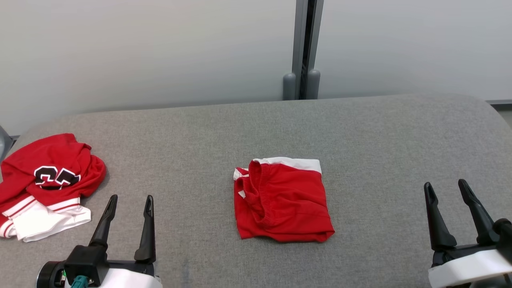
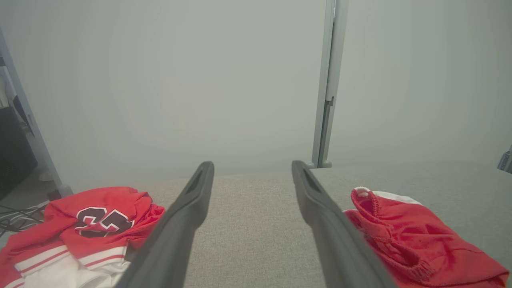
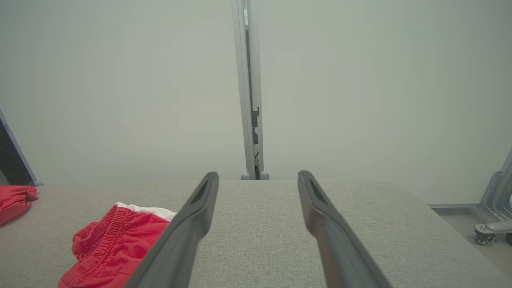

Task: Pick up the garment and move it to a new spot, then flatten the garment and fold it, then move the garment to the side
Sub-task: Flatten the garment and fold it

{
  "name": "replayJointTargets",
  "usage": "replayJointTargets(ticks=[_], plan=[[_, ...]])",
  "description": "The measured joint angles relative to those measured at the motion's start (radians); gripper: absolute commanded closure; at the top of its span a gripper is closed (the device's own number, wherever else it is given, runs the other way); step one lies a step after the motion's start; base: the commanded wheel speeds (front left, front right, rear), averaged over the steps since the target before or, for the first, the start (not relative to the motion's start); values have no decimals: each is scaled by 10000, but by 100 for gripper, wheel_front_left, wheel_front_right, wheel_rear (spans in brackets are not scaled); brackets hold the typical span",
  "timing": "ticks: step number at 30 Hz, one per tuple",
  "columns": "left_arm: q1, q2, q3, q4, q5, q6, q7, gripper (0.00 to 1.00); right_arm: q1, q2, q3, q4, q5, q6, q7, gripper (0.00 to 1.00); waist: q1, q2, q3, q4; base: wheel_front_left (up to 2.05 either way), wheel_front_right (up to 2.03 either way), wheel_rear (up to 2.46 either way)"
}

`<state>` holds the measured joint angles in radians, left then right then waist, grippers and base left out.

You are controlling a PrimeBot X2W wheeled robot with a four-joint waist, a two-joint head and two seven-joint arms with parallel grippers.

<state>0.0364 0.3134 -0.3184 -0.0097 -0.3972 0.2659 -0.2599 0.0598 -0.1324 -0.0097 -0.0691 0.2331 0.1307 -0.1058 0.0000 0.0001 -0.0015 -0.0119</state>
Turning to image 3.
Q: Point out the grey metal partition post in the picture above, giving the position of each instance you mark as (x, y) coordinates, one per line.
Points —
(244, 80)

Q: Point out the grey wheeled stand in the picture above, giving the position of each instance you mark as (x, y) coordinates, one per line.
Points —
(498, 200)

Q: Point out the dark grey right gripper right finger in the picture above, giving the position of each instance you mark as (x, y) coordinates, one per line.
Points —
(340, 252)

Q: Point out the red shorts with white stripe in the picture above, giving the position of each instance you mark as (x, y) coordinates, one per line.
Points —
(116, 244)

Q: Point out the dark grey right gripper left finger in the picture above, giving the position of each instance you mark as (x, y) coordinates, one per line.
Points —
(180, 244)

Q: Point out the red white numbered jersey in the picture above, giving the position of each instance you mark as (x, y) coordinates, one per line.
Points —
(14, 202)

